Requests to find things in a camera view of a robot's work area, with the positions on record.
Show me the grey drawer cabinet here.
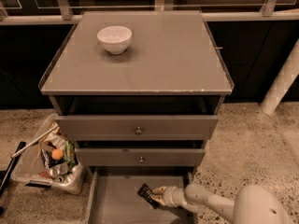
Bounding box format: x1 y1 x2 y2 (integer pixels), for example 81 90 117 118
37 10 235 224

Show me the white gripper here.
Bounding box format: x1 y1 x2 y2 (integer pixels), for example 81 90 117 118
152 186 187 207

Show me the grey drawer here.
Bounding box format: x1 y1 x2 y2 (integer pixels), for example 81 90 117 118
86 167 197 224
76 141 206 167
55 115 218 141

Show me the grey middle drawer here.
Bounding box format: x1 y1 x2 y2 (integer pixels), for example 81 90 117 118
76 141 206 167

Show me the green snack bag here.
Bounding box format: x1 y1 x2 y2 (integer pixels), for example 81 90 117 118
64 141 76 169

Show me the white ceramic bowl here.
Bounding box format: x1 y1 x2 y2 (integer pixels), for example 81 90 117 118
97 26 133 54

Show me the white stick in bin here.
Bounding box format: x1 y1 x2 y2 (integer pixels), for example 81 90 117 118
10 124 58 159

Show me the silver can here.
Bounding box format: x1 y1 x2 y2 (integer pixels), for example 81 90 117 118
49 167 62 179

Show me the grey bottom drawer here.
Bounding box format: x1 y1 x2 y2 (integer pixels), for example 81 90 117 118
86 167 197 224

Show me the black bar on floor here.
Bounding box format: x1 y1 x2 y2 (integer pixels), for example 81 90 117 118
0 141 26 197

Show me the orange ball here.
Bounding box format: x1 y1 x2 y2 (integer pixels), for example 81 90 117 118
51 149 64 161

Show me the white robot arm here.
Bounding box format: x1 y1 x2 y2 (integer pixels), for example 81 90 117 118
149 40 299 224

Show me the grey top drawer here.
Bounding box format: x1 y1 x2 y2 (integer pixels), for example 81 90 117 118
55 115 218 141

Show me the black rxbar chocolate bar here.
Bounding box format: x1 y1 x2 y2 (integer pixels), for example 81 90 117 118
137 184 159 209

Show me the metal railing frame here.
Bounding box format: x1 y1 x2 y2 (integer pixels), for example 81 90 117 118
0 0 299 25

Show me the clear plastic storage bin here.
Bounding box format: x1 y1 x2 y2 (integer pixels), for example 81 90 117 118
12 114 86 194

